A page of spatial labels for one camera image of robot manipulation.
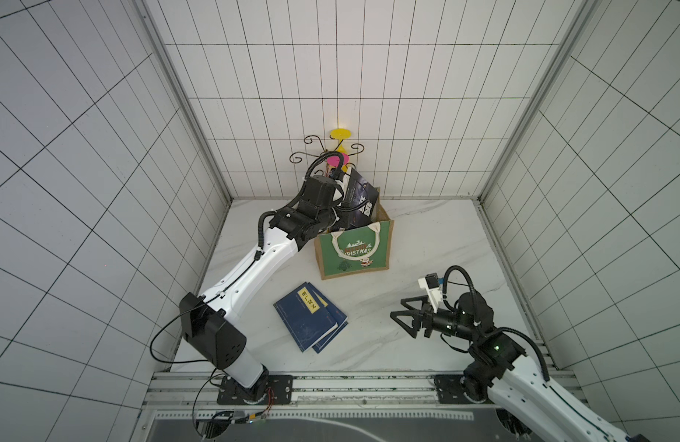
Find burlap Christmas canvas bag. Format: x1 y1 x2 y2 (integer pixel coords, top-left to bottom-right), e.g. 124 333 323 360
314 203 395 280

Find blue book with label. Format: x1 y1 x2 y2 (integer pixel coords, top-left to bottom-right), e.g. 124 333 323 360
274 282 340 353

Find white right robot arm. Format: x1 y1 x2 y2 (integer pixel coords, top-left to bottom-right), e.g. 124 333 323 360
390 265 645 441

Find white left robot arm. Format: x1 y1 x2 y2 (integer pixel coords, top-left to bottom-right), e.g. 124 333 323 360
172 151 350 401

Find dark metal cup stand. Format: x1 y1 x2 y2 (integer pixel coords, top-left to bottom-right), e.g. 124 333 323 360
288 134 366 165

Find pink plastic goblet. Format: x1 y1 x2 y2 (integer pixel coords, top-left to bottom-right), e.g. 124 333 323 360
326 152 349 171

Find yellow plastic goblet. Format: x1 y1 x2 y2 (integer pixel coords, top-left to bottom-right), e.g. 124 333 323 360
330 128 352 167

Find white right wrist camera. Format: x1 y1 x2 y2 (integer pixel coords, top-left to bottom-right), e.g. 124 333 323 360
417 273 443 313

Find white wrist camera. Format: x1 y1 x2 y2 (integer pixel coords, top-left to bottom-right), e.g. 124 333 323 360
417 273 443 313
328 166 352 206

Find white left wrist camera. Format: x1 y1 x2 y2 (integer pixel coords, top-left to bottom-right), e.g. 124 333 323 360
328 166 352 206

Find metal base rail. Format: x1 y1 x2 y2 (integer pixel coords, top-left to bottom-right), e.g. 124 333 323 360
144 371 499 419

